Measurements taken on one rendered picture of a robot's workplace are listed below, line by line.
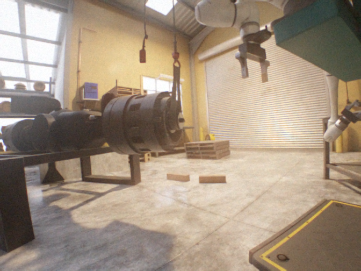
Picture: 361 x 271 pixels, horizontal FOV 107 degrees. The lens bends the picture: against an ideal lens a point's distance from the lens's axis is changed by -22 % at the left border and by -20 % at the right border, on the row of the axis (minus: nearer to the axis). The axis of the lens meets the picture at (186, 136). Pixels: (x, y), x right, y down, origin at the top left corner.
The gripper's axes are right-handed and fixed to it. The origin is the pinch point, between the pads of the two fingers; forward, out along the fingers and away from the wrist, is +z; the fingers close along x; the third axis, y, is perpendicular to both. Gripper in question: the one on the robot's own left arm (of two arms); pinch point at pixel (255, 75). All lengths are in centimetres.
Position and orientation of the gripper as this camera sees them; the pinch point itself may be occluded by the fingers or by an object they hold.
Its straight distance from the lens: 78.6
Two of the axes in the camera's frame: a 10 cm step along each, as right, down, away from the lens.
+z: 0.5, 10.0, 0.1
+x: -8.8, 0.5, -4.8
